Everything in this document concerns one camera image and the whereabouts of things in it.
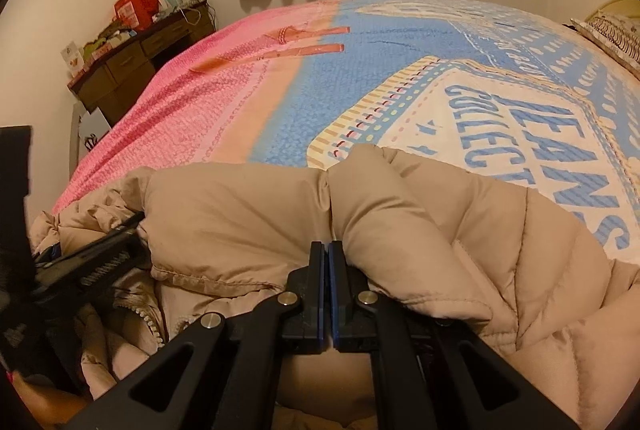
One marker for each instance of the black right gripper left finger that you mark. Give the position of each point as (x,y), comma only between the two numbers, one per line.
(304,331)

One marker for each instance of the red bag on desk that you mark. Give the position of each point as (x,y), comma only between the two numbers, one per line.
(136,14)

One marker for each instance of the cream round headboard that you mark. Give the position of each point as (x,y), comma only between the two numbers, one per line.
(628,8)

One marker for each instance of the white paper bag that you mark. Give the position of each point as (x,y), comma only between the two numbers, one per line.
(86,131)

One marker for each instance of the patterned pillow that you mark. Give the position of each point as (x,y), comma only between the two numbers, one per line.
(616,35)

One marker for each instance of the clutter on desk top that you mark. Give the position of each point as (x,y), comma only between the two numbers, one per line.
(79,59)

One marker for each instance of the pink and blue bedspread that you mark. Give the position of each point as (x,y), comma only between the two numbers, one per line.
(490,89)

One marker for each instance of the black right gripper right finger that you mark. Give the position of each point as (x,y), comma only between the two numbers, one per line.
(353,327)

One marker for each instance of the beige puffer jacket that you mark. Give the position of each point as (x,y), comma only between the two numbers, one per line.
(528,276)

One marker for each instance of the dark wooden desk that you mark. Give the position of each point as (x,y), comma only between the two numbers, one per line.
(114,83)

